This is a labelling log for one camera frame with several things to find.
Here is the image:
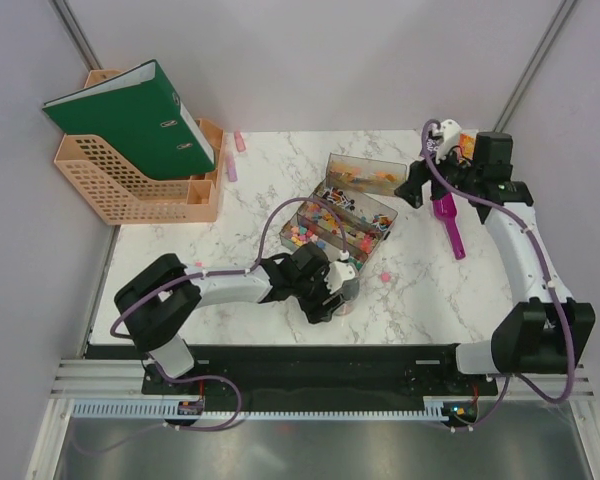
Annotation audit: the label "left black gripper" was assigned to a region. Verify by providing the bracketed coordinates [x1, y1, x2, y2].
[293, 264, 345, 325]

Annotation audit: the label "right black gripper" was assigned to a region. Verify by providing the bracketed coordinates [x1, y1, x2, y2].
[394, 138, 481, 209]

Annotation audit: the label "magenta plastic scoop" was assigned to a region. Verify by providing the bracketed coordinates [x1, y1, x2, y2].
[433, 193, 466, 260]

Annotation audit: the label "clear bin translucent star candies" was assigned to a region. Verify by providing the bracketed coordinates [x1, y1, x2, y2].
[297, 202, 387, 254]

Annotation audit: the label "clear bin lollipops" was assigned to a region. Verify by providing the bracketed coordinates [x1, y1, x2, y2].
[313, 182, 397, 233]

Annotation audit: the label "clear bin opaque star candies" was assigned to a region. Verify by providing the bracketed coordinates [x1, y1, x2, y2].
[279, 217, 371, 272]

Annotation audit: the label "clear bin popsicle candies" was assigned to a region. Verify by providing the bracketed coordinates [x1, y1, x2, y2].
[325, 153, 408, 197]

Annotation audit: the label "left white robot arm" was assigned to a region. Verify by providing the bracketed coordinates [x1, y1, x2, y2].
[111, 244, 359, 393]

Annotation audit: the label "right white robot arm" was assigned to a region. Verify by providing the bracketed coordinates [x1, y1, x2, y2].
[394, 120, 596, 394]

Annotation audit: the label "Roald Dahl paperback book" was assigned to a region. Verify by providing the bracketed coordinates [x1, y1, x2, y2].
[419, 130, 481, 161]

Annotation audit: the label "pink marker pen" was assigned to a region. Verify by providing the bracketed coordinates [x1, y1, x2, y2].
[234, 131, 246, 153]
[225, 152, 238, 183]

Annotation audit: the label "peach plastic file rack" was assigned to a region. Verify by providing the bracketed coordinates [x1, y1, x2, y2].
[54, 70, 224, 225]

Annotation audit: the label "green lever arch binder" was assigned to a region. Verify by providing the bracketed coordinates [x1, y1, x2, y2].
[43, 59, 216, 181]

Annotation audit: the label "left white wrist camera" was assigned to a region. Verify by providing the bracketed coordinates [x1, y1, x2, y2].
[325, 251, 358, 293]

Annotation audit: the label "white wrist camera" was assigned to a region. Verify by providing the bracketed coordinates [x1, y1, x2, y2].
[325, 251, 358, 293]
[429, 119, 462, 162]

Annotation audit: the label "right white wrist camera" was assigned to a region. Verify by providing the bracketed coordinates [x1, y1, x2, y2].
[429, 119, 462, 162]

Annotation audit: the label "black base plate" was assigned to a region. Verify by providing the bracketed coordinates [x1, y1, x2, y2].
[142, 344, 498, 411]

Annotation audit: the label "white slotted cable duct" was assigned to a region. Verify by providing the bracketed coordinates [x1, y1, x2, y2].
[71, 399, 449, 422]

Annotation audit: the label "aluminium rail frame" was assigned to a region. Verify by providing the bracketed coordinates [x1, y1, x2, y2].
[24, 357, 596, 480]

